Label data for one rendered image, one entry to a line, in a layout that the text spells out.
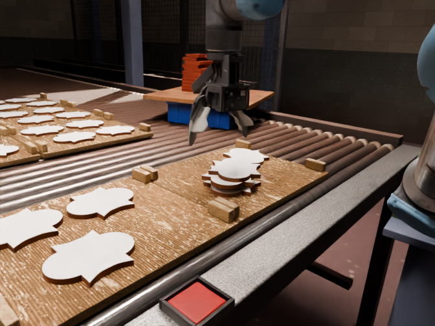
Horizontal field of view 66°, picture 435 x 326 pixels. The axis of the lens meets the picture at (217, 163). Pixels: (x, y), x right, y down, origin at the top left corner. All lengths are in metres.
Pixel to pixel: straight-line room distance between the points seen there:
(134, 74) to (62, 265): 2.20
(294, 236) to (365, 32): 5.21
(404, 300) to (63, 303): 0.84
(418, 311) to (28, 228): 0.92
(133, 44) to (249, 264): 2.24
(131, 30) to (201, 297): 2.32
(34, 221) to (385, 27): 5.41
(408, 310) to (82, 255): 0.82
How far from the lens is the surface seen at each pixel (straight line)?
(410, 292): 1.05
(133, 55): 2.66
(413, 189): 0.69
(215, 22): 0.71
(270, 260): 0.62
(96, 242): 0.61
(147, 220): 0.68
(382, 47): 5.70
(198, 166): 0.96
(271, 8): 0.61
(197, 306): 0.50
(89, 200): 0.76
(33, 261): 0.62
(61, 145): 1.21
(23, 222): 0.72
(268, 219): 0.73
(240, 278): 0.57
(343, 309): 2.00
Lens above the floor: 1.27
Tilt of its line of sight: 20 degrees down
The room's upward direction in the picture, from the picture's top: 2 degrees clockwise
